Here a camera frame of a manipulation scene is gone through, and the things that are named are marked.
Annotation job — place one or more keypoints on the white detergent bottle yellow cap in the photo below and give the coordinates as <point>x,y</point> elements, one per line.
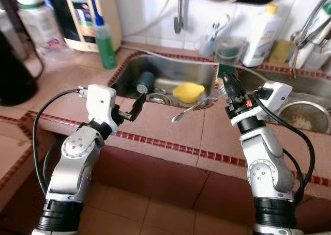
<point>261,36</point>

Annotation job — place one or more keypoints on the beige black water ioniser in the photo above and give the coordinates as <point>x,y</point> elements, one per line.
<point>77,18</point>

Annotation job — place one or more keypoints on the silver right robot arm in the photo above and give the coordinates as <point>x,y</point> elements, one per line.
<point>264,168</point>

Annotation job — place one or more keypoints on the black electric kettle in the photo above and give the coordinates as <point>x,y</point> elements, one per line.
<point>15,75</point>

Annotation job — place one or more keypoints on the steel wall tap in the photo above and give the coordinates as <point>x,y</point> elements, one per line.
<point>179,15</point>

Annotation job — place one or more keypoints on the small steel sink basin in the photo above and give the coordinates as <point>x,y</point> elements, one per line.
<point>170,69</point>

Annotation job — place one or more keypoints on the clear plastic bag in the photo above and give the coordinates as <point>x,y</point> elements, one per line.
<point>310,96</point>

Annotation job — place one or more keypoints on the shallow steel bowl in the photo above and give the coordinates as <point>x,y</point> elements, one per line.
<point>158,98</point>

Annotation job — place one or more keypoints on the large steel sink basin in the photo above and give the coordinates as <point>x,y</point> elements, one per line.
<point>258,77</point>

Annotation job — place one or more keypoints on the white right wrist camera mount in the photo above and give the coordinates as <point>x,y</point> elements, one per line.
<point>276,95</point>

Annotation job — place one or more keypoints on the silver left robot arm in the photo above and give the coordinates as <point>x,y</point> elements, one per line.
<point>72,162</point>

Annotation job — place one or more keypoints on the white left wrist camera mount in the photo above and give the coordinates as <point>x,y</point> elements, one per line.
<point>101,103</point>

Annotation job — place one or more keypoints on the steel sink faucet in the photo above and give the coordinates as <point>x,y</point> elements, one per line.
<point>313,33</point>

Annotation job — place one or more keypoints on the blue plastic mug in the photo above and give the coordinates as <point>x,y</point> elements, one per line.
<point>145,82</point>

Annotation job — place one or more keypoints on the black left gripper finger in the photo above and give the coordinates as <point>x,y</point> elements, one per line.
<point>138,107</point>

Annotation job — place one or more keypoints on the steel mesh strainer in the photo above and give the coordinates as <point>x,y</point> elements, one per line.
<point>305,119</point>

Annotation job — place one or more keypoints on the green dish soap bottle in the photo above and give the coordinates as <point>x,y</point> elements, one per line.
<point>106,46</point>

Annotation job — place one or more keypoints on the yellow plastic bowl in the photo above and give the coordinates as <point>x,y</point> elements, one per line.
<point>189,93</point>

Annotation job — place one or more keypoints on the yellow green sponge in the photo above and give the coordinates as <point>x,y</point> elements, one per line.
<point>226,71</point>

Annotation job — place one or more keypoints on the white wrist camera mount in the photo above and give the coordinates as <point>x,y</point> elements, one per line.
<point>101,103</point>
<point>276,95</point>

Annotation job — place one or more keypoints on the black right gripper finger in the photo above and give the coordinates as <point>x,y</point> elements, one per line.
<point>244,95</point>
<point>231,88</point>

